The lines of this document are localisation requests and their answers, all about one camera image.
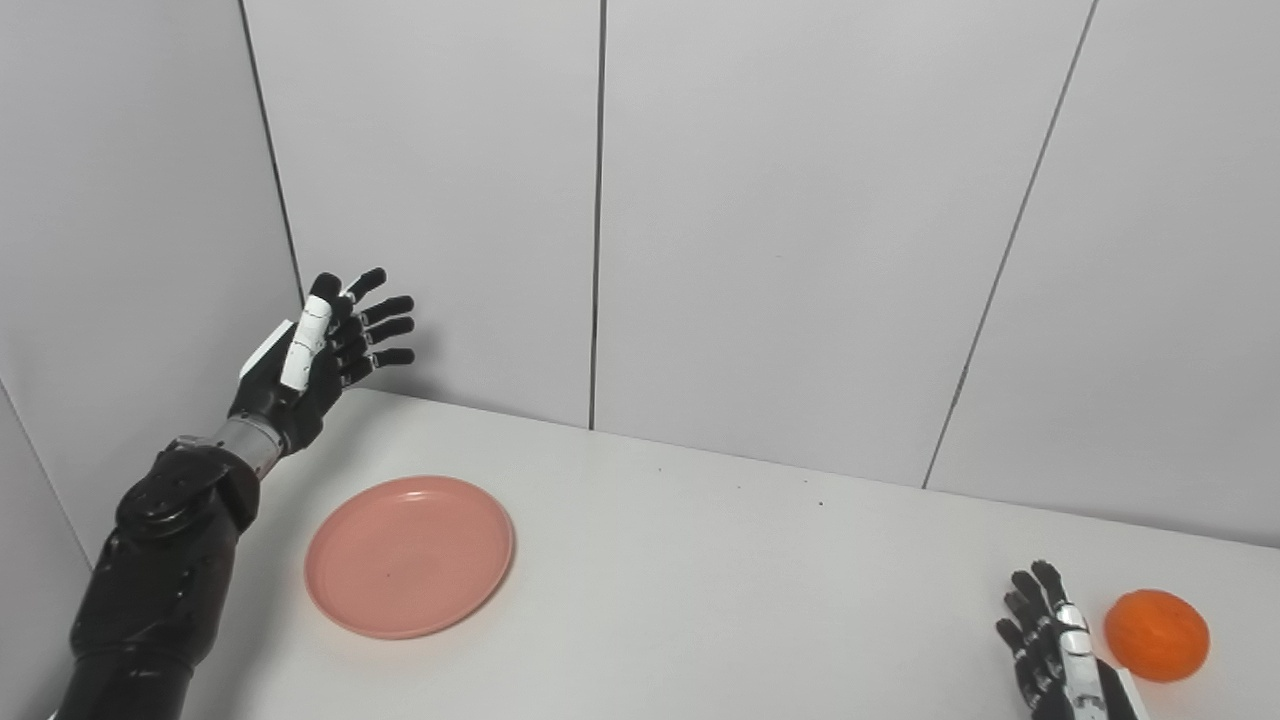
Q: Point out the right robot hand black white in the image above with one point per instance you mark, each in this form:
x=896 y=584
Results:
x=1060 y=660

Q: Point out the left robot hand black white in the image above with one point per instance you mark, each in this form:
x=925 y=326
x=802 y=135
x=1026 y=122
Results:
x=305 y=370

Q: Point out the orange fruit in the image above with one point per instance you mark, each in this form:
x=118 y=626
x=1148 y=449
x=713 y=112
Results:
x=1157 y=636

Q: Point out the pink round plate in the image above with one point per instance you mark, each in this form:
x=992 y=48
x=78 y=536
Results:
x=409 y=556

